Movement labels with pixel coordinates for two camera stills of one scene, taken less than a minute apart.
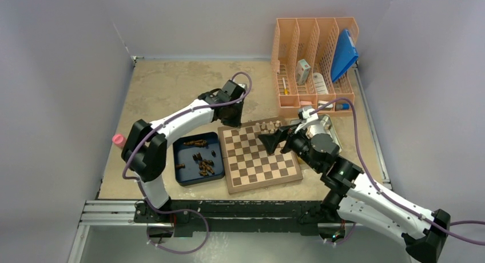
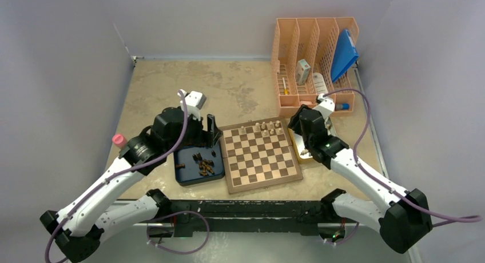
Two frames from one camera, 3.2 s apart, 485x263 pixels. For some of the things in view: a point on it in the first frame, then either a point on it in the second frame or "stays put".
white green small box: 302,69 stays put
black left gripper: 235,122 -> 204,137
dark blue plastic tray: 198,158 stays put
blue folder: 345,55 stays put
